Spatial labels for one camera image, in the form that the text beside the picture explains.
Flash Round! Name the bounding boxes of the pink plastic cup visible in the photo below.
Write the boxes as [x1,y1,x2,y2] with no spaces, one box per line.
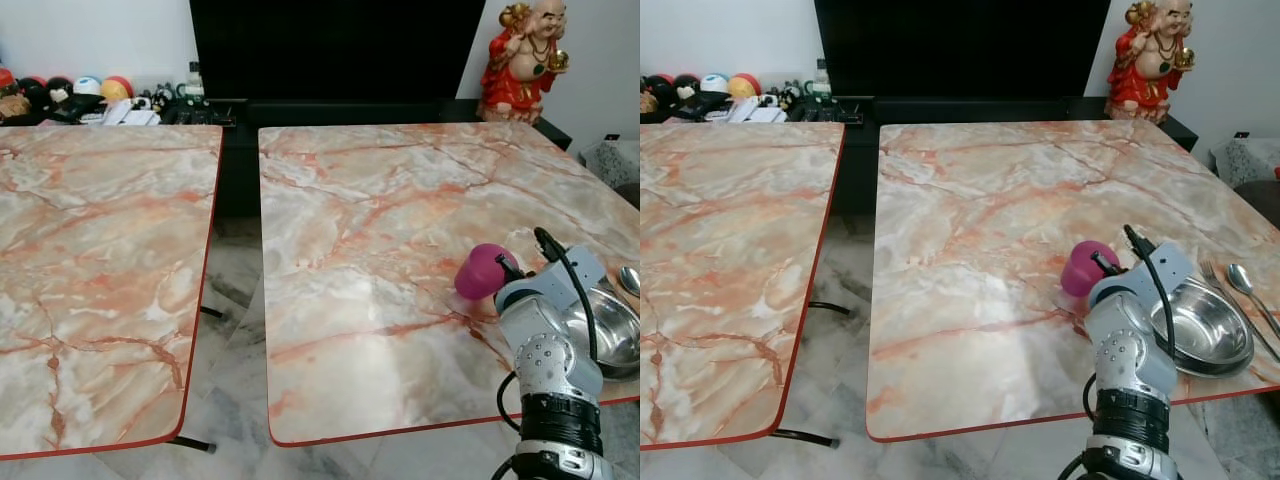
[454,243,522,302]
[1060,240,1122,299]

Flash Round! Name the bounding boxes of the stainless steel fork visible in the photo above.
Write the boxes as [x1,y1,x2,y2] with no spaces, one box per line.
[1199,261,1280,363]

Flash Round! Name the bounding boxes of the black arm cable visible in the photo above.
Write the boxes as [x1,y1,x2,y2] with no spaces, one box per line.
[533,227,600,364]
[1122,224,1178,358]

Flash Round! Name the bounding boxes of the stainless steel bowl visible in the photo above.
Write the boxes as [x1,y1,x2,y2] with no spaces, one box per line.
[1150,277,1257,380]
[560,285,641,382]

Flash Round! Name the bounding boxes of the white papers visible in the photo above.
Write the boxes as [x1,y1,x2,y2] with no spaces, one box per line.
[724,96,787,124]
[84,99,162,127]

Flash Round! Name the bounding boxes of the red laughing Buddha statue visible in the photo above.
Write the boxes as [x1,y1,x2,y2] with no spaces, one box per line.
[477,0,572,127]
[1104,0,1198,125]

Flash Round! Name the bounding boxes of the black television screen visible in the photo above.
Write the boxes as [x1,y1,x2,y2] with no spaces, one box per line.
[189,0,489,102]
[813,0,1114,100]

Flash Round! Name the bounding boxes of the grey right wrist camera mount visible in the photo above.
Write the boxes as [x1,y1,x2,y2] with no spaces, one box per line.
[1140,243,1197,292]
[545,245,608,302]

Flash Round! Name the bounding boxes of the patterned grey chair cushion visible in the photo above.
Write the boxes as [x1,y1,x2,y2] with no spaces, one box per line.
[1210,137,1280,188]
[583,137,641,191]

